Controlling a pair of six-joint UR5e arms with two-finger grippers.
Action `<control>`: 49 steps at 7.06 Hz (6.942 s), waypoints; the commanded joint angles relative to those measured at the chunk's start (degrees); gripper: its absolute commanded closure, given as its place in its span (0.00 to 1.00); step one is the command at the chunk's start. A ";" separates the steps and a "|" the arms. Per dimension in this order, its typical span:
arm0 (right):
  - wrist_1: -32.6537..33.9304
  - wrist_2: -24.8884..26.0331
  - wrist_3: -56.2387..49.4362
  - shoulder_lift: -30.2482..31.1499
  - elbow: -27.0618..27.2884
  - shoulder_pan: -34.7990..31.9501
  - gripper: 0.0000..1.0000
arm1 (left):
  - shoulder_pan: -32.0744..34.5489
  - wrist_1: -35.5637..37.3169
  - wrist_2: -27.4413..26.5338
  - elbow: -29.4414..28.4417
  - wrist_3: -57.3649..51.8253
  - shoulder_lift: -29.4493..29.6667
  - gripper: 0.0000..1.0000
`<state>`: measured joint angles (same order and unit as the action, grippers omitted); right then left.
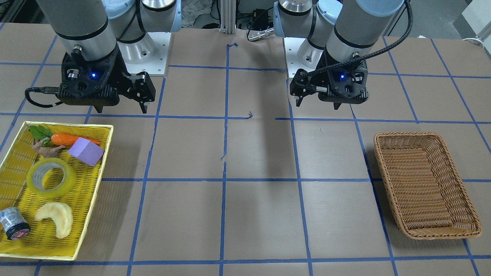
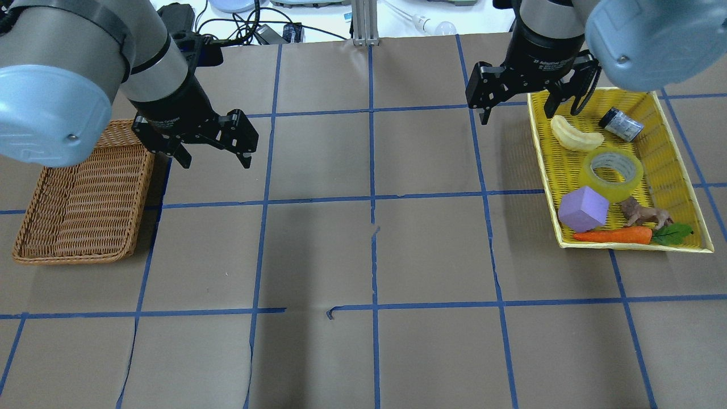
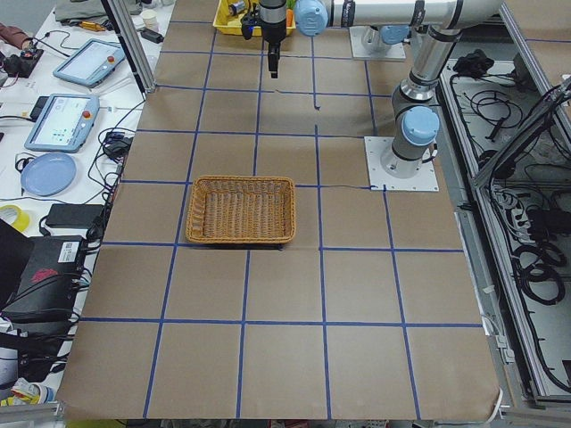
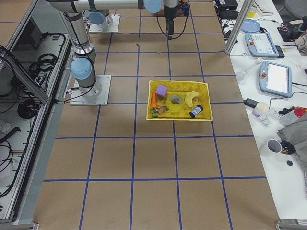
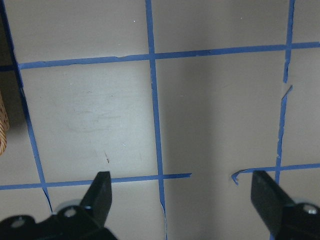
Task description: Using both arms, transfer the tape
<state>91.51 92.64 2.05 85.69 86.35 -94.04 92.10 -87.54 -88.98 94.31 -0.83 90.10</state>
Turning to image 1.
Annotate orange toy carrot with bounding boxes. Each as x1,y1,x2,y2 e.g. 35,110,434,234
28,125,101,147

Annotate black corrugated cable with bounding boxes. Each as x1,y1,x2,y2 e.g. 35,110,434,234
292,0,413,89

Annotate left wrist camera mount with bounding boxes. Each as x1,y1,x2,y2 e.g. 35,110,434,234
318,61,369,104

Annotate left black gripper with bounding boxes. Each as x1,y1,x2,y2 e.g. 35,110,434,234
290,49,342,110

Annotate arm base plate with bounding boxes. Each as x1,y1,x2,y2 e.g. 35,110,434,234
117,33,172,76
283,36,328,82

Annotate small black jar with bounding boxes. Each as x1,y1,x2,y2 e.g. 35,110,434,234
0,206,31,240

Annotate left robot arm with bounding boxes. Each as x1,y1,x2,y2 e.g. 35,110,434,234
273,0,413,110

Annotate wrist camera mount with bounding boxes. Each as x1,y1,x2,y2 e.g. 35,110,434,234
318,61,369,104
56,49,120,108

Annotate yellow tape roll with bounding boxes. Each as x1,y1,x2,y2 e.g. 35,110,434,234
26,158,77,199

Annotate aluminium frame post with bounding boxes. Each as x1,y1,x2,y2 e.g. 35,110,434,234
218,0,237,36

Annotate yellow woven tray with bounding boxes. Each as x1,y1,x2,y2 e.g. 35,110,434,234
0,121,114,261

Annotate pale croissant toy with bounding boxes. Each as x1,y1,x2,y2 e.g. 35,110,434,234
35,202,73,239

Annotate brown wicker basket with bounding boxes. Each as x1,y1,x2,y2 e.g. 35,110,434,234
374,132,482,240

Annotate brown toy animal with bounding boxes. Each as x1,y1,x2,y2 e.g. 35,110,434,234
32,137,65,158

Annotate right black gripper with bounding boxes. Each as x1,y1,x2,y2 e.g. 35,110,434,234
93,54,156,114

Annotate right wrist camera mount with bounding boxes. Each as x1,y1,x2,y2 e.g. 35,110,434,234
56,49,120,108

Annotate purple foam block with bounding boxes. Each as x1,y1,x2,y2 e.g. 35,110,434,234
68,137,104,167

